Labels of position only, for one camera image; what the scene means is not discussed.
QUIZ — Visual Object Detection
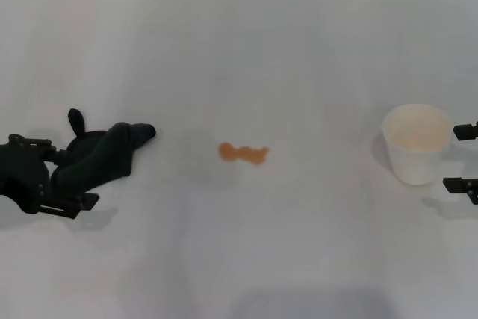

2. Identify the brown liquid stain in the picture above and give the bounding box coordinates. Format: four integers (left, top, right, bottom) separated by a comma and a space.
217, 141, 270, 167

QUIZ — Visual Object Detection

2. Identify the dark blue rag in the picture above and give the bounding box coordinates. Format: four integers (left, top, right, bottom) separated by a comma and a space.
50, 108, 157, 195

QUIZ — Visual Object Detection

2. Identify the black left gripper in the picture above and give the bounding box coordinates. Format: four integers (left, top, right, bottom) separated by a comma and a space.
0, 133, 101, 220

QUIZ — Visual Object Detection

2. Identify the white paper cup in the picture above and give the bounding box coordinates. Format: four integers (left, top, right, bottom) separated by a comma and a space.
381, 103, 455, 186

